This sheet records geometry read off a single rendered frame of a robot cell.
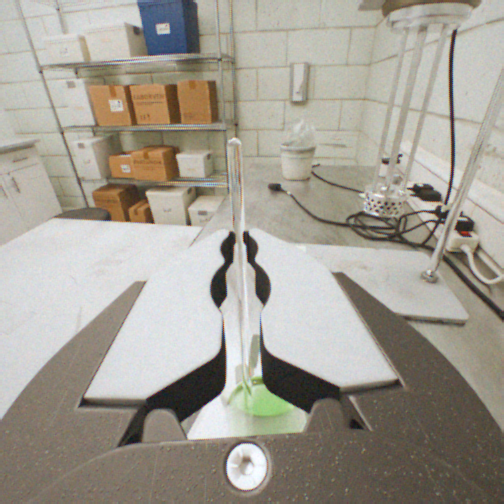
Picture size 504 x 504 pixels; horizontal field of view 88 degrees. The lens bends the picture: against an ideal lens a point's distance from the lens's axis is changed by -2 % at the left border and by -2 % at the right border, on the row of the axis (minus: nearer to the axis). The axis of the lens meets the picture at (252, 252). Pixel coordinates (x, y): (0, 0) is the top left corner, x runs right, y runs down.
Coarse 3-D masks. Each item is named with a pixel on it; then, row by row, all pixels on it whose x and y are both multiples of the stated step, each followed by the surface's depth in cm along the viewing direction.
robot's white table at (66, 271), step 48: (48, 240) 67; (96, 240) 66; (144, 240) 66; (192, 240) 65; (0, 288) 51; (48, 288) 50; (96, 288) 50; (0, 336) 40; (48, 336) 40; (0, 384) 33
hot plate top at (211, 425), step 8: (216, 400) 23; (208, 408) 22; (216, 408) 22; (208, 416) 22; (216, 416) 22; (200, 424) 21; (208, 424) 21; (216, 424) 21; (200, 432) 21; (208, 432) 21; (216, 432) 21; (224, 432) 21
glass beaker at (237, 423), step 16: (256, 336) 19; (240, 352) 20; (256, 352) 20; (240, 368) 20; (256, 368) 21; (224, 400) 15; (224, 416) 17; (240, 416) 15; (256, 416) 14; (272, 416) 14; (288, 416) 15; (304, 416) 16; (240, 432) 16; (256, 432) 15; (272, 432) 15; (288, 432) 16
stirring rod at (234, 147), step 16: (240, 144) 10; (240, 160) 10; (240, 176) 11; (240, 192) 11; (240, 208) 11; (240, 224) 12; (240, 240) 12; (240, 256) 13; (240, 272) 13; (240, 288) 14; (240, 304) 14; (240, 320) 15; (240, 336) 16
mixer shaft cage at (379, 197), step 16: (400, 48) 32; (416, 48) 32; (400, 64) 32; (416, 64) 33; (432, 80) 32; (400, 112) 38; (384, 128) 36; (400, 128) 37; (416, 128) 35; (384, 144) 37; (400, 144) 38; (416, 144) 36; (368, 192) 41; (384, 192) 41; (400, 192) 40; (368, 208) 42; (384, 208) 40; (400, 208) 41
